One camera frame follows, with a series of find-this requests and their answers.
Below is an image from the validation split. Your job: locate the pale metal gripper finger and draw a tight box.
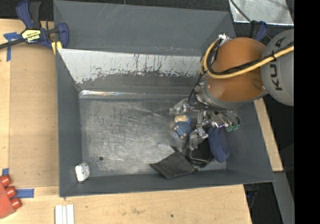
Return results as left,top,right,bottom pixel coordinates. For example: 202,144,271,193
188,135,201,152
196,128,210,142

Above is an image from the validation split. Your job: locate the blue toy figure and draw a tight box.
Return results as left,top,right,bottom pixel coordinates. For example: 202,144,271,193
171,114,193,144

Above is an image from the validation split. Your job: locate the dark blue cylinder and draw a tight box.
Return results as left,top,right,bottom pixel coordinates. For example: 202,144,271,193
207,126,231,164

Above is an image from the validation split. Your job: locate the black flat pouch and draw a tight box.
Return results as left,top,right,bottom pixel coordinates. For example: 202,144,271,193
149,146,198,180

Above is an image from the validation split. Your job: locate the clear glass thing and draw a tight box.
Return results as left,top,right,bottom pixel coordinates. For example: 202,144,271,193
169,98,195,117

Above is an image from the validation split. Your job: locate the grey metal bin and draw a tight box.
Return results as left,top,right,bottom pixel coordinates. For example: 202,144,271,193
52,0,277,198

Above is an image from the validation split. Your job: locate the small white crumpled object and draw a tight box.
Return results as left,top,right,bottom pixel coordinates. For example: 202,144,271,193
74,162,91,182

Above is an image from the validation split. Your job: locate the black box with metal frame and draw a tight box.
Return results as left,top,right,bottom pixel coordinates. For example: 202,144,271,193
186,140,215,169

